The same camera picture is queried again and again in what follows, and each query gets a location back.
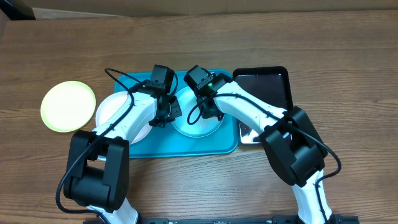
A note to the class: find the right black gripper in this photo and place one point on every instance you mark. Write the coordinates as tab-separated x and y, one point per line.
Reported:
208	111

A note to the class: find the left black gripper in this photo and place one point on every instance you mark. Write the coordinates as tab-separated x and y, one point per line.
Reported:
176	112

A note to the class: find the light blue plate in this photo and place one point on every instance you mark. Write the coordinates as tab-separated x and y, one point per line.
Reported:
202	127

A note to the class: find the pink plate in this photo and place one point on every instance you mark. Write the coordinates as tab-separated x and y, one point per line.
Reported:
110	105

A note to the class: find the yellow plate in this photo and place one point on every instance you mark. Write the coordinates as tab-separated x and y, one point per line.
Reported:
68	106

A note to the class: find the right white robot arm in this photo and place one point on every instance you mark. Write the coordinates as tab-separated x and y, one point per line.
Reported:
293	147

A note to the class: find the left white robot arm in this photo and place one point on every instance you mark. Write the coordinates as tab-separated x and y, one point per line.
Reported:
97	176

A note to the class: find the teal plastic tray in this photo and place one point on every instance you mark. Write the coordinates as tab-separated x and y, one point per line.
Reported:
168	142

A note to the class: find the black rectangular tray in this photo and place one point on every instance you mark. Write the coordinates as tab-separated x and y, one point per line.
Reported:
269	84

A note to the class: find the dark object at corner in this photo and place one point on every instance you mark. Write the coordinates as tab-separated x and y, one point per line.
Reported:
17	10

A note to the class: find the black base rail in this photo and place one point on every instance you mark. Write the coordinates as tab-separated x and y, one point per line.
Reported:
277	219

